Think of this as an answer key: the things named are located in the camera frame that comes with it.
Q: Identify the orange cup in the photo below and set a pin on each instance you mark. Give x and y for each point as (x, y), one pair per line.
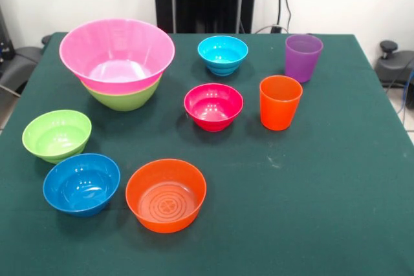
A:
(279, 104)

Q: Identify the small green bowl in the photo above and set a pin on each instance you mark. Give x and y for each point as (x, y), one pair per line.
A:
(55, 133)

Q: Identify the small light blue footed bowl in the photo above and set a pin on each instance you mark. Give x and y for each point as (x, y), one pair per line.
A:
(222, 54)

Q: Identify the black and grey equipment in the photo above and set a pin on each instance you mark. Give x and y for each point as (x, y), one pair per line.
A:
(19, 62)

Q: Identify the dark blue bowl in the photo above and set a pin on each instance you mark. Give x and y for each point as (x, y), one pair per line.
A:
(81, 185)

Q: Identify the orange bowl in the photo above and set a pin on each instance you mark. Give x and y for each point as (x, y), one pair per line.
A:
(165, 198)

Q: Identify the large pink bowl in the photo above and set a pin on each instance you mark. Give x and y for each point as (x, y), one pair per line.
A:
(116, 56)

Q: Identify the black round knob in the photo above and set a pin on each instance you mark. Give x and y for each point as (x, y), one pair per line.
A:
(46, 40)

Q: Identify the large green bowl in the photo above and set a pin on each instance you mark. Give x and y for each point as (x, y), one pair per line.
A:
(123, 101)

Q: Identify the purple cup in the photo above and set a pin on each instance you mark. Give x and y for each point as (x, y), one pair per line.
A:
(302, 61)

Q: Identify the dark green tablecloth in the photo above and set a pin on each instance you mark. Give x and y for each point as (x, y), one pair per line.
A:
(291, 166)

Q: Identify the small red bowl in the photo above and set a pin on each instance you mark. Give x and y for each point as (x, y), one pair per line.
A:
(213, 108)

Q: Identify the black equipment with knob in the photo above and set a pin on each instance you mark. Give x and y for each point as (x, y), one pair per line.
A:
(393, 66)

